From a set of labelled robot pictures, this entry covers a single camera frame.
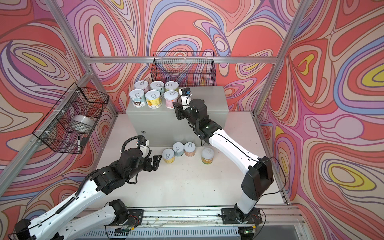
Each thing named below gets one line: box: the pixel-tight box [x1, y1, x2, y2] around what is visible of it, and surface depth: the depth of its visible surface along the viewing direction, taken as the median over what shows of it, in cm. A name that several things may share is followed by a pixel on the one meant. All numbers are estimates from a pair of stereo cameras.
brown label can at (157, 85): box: [150, 80, 165, 96], surface depth 79 cm
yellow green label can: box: [201, 147, 215, 165], surface depth 90 cm
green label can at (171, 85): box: [164, 80, 179, 93], surface depth 80 cm
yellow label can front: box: [145, 90, 163, 109], surface depth 74 cm
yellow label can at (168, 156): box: [162, 148, 176, 164], surface depth 93 cm
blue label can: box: [172, 141, 185, 157], surface depth 95 cm
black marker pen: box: [77, 135, 81, 154], surface depth 73 cm
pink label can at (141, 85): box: [134, 80, 149, 92], surface depth 80 cm
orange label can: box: [184, 141, 196, 157], surface depth 95 cm
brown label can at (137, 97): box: [129, 89, 146, 108], surface depth 75 cm
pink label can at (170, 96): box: [163, 90, 179, 109], surface depth 74 cm
